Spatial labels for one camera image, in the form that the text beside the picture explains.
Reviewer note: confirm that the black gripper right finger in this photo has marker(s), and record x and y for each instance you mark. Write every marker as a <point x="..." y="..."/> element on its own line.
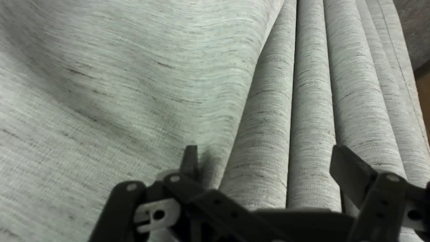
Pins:
<point x="385" y="206"/>

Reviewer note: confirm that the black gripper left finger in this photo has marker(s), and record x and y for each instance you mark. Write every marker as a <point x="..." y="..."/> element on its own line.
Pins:
<point x="135" y="210"/>

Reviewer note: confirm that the grey woven curtain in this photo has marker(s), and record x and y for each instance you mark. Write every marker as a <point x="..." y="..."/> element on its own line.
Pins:
<point x="135" y="89"/>

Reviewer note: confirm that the tall wooden side panel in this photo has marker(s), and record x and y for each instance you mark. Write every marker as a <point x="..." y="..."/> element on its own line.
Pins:
<point x="425" y="99"/>

